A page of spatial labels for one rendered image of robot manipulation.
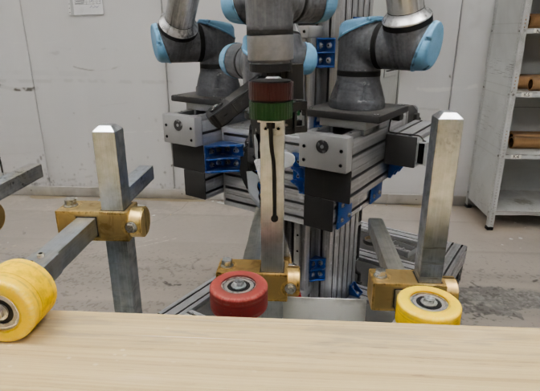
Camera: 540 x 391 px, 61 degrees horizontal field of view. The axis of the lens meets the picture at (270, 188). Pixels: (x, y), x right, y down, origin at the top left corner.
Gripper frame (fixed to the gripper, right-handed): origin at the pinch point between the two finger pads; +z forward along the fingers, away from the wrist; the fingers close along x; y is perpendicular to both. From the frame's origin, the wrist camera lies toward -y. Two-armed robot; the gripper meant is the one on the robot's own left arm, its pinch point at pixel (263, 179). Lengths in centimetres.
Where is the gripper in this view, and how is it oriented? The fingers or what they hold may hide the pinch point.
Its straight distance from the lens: 81.4
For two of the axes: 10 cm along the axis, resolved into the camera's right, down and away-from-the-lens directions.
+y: 9.6, -1.3, 2.7
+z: 0.3, 9.4, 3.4
